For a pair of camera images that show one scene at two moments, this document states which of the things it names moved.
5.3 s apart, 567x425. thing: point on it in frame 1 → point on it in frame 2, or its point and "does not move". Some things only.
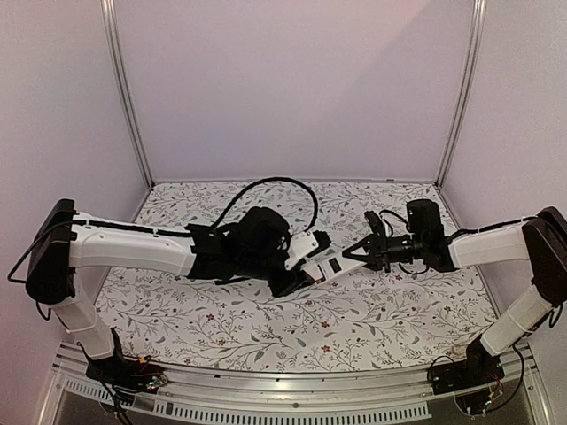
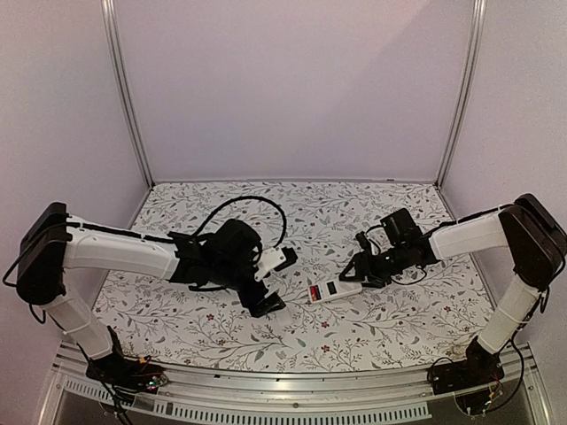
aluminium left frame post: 110,22 does not move
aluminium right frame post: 475,64 does not move
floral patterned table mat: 163,317 does not move
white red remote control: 330,265 → 325,290
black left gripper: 291,284 → 265,306
